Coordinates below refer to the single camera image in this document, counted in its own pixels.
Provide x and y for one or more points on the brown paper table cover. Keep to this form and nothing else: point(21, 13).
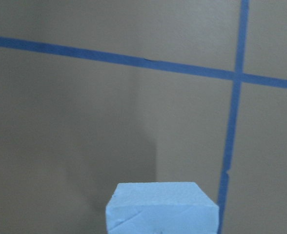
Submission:
point(98, 92)

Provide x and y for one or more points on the light blue foam block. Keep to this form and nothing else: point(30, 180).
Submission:
point(161, 208)

